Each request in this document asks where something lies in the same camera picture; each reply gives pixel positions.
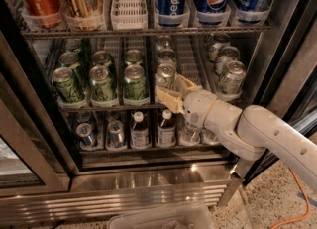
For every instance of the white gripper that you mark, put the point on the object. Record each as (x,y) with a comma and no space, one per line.
(197,106)

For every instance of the white 7up can front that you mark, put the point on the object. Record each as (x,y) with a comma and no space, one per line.
(165,76)

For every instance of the white 7up can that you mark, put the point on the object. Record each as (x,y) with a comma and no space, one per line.
(165,76)
(167,56)
(164,42)

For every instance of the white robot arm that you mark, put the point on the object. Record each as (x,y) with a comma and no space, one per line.
(245,132)

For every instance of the white 7up can middle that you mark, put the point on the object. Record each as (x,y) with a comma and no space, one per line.
(167,56)

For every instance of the green can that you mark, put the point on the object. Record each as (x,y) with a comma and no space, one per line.
(74,45)
(103,58)
(67,85)
(73,61)
(133,57)
(102,83)
(135,87)

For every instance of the white 7up can back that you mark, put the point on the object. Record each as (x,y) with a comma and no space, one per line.
(164,42)

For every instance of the white diet can front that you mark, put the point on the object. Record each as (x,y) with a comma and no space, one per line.
(231,78)

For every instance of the white diet can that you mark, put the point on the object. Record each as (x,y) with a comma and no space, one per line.
(227,54)
(231,78)
(213,43)

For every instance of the white diet can back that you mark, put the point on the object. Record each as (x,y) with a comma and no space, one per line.
(213,43)

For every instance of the white diet can middle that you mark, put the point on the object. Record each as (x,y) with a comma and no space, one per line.
(227,54)

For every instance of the silver blue can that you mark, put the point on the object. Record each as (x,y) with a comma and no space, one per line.
(84,117)
(116,135)
(86,133)

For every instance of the silver blue can back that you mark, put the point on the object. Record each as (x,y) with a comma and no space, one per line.
(84,117)

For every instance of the silver blue can front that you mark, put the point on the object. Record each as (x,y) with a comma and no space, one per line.
(86,133)

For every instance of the stainless steel fridge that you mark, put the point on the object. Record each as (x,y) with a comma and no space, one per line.
(48,174)

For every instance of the green can left middle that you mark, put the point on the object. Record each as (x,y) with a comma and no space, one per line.
(73,61)

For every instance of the green can left back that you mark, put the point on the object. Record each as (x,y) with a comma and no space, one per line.
(74,45)

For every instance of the green can front left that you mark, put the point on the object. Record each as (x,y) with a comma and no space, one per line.
(67,85)

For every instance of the empty white middle tray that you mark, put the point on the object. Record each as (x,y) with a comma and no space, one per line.
(189,62)

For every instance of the brown tea bottle right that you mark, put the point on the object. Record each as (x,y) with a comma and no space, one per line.
(166,129)

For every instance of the brown tea bottle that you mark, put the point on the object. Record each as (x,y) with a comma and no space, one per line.
(166,129)
(139,131)

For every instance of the clear water bottle left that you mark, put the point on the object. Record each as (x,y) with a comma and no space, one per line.
(189,135)

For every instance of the clear water bottle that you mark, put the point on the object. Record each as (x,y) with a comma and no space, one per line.
(209,138)
(189,135)

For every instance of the clear water bottle right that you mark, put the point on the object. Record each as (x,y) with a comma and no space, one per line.
(209,138)

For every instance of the brown tea bottle left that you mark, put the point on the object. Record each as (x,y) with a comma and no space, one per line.
(139,131)

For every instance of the clear plastic bin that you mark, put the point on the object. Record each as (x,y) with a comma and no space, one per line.
(190,215)

